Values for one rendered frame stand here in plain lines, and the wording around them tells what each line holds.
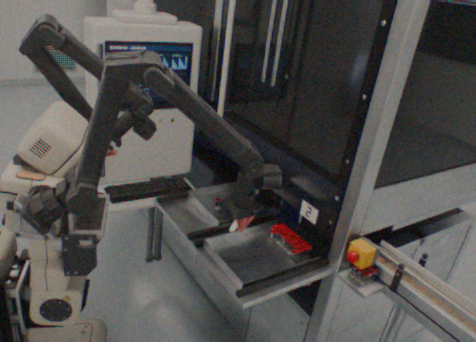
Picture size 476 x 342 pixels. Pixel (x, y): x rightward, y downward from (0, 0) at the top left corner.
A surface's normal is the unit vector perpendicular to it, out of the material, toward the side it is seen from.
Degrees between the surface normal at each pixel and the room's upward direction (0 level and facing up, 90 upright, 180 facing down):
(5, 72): 90
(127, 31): 90
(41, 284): 90
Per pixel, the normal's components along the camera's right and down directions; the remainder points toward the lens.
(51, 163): 0.18, 0.47
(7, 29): 0.54, 0.44
